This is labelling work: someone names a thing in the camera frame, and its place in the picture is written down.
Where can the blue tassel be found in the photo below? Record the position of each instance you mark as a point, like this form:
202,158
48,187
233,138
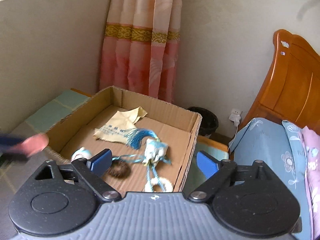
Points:
134,136

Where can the pink floral quilt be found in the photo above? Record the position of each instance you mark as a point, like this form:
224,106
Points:
311,142

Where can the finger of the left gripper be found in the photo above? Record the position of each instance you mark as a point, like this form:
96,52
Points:
11,148

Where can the cream cloth pouch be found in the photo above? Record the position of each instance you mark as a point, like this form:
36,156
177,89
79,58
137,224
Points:
120,126

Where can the cardboard box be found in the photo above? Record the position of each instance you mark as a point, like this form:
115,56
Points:
173,125

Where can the wooden headboard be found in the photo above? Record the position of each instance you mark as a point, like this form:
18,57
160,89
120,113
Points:
290,90

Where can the black waste bin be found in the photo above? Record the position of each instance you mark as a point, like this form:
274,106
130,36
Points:
209,123

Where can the small white blue object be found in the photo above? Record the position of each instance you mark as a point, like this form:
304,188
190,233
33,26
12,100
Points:
81,153

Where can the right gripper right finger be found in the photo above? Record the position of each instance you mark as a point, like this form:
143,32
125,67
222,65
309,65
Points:
246,200

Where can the white wall charger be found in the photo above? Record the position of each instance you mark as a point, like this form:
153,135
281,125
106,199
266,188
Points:
235,116

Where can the blue floral bedsheet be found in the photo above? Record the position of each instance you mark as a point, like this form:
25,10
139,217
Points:
282,147

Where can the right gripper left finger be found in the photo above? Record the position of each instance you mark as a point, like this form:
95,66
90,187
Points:
58,199

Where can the grey teal checked blanket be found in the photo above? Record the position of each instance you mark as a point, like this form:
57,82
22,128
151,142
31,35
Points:
13,173

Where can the pink patterned curtain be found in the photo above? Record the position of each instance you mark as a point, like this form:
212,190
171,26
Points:
140,47

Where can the blue white brocade pouch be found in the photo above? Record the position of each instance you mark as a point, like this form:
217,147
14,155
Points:
155,151

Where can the pink soft insole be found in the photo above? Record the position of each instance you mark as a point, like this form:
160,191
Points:
35,144

